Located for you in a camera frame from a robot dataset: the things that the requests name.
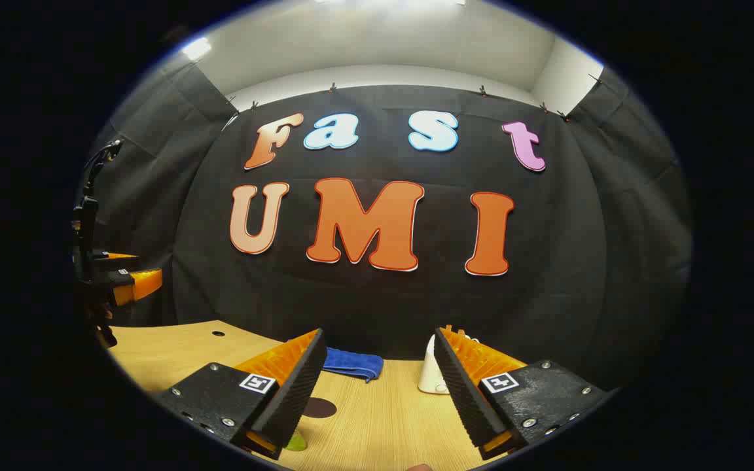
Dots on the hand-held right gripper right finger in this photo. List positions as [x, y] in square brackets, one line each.
[465, 392]

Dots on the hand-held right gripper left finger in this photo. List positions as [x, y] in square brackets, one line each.
[295, 399]

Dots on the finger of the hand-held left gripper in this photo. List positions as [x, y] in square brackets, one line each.
[115, 257]
[141, 282]

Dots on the dark brown round coaster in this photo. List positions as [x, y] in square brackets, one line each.
[321, 407]

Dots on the clear water bottle green base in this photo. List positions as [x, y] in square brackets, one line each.
[296, 443]

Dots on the white toaster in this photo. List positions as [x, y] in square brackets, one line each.
[430, 374]

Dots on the blue folded towel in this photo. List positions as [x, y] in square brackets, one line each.
[351, 362]

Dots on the black backdrop cloth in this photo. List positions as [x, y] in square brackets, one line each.
[383, 301]

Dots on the ceiling light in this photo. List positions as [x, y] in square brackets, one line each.
[197, 48]

